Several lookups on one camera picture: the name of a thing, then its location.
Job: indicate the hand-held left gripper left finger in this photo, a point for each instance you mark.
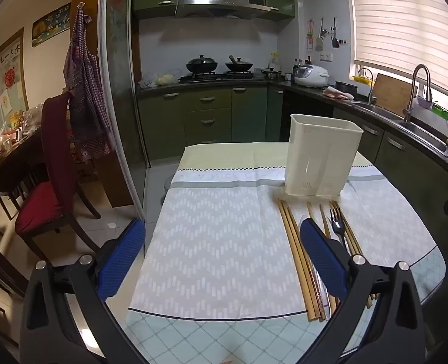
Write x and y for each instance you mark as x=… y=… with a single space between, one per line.
x=120 y=261

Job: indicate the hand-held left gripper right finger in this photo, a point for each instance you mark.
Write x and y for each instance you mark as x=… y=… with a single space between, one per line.
x=322 y=259

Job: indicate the metal spoon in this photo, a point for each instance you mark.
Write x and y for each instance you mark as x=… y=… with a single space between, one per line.
x=319 y=292

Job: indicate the metal fork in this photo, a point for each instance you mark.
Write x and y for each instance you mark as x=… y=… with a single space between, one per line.
x=337 y=224

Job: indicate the white plastic utensil holder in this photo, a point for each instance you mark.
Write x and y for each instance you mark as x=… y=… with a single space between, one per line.
x=315 y=151

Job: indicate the green cabinets under sink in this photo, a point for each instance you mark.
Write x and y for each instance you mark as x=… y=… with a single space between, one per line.
x=398 y=159

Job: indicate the steel kitchen sink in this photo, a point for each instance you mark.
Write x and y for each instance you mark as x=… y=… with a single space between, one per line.
x=421 y=131

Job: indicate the white patterned tablecloth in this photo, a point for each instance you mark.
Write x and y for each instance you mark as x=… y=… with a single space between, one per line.
x=216 y=235

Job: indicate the wooden chair red cushion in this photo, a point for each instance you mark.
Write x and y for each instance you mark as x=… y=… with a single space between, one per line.
x=53 y=182

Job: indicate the wooden cutting board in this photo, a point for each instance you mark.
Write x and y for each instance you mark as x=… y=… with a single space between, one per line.
x=394 y=93

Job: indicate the tall steel faucet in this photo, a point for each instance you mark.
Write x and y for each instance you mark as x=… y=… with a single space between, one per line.
x=421 y=79

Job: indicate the dark wooden dining table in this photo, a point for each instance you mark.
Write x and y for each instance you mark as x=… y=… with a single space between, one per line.
x=7 y=167

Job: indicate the small steel faucet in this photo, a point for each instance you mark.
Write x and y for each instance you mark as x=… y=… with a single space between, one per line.
x=370 y=83

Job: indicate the yellow sponge holder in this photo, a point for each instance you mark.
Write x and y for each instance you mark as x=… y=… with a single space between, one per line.
x=362 y=79

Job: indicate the black pot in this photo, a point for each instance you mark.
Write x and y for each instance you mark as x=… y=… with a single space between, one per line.
x=348 y=87

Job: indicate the pink dish cloth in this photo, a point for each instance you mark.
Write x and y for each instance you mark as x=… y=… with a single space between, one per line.
x=335 y=93

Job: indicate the green lower kitchen cabinets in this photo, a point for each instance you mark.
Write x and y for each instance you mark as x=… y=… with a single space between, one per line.
x=208 y=117

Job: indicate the checked hanging apron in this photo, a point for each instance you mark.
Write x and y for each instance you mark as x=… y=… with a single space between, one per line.
x=89 y=94

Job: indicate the clutter of bags and jars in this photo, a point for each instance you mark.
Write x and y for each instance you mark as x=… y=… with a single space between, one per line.
x=23 y=121

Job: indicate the sliding glass door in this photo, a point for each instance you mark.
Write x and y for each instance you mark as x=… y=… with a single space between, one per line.
x=121 y=83

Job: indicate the white rice cooker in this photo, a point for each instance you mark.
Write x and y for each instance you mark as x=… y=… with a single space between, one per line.
x=311 y=76

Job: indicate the clear plastic bag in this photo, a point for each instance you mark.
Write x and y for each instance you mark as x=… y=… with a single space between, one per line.
x=165 y=79

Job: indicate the small steel pot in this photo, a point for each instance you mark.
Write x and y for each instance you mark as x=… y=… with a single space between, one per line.
x=271 y=73

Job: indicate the dark sauce bottles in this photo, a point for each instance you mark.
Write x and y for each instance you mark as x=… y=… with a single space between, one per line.
x=299 y=63

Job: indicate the white window blind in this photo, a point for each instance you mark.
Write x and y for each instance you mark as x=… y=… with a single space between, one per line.
x=406 y=19

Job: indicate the gas stove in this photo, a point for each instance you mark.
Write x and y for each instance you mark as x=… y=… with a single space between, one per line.
x=220 y=77

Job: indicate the black wok with lid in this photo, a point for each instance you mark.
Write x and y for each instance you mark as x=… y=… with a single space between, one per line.
x=202 y=64

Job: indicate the hanging kitchen tools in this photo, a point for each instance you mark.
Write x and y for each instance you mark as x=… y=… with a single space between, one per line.
x=322 y=34

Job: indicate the white wall outlet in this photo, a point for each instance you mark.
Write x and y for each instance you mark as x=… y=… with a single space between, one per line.
x=326 y=57

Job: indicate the wall poster board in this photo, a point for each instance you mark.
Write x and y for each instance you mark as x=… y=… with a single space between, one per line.
x=7 y=83

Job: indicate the wall picture with clock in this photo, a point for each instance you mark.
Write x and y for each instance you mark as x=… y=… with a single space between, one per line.
x=51 y=24

